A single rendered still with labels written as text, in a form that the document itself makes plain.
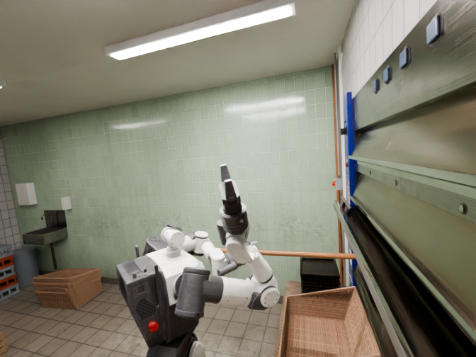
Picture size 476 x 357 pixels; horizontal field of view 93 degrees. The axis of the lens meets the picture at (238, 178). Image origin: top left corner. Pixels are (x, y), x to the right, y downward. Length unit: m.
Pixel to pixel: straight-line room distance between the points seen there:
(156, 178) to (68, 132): 1.64
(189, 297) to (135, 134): 2.77
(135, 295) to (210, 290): 0.26
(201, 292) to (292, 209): 1.93
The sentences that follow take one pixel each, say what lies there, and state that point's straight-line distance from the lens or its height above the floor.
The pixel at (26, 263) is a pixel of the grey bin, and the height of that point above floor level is 0.38.
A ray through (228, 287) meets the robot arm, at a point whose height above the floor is 1.34.
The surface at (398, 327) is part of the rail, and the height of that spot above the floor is 1.44.
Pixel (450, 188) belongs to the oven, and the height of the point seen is 1.69.
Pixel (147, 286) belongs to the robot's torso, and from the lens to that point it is 0.95.
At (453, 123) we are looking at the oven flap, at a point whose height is 1.82.
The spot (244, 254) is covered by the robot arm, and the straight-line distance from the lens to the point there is 0.80.
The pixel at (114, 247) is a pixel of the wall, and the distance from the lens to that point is 3.99.
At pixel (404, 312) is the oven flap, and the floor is 1.41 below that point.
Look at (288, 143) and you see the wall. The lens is 2.55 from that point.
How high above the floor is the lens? 1.79
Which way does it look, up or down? 6 degrees down
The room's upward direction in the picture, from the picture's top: 5 degrees counter-clockwise
